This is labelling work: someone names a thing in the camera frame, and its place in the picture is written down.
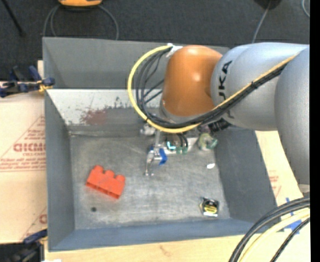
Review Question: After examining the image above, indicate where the grey metal bin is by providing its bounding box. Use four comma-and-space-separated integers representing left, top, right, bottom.
42, 37, 280, 252

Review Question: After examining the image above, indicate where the red toy building brick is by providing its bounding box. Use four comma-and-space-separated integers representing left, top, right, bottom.
85, 164, 126, 200

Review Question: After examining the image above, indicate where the black and yellow tape measure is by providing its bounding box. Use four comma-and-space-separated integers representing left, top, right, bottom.
198, 196, 220, 217

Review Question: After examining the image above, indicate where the brown cardboard board, red print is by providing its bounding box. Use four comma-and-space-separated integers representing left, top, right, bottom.
0, 59, 306, 246

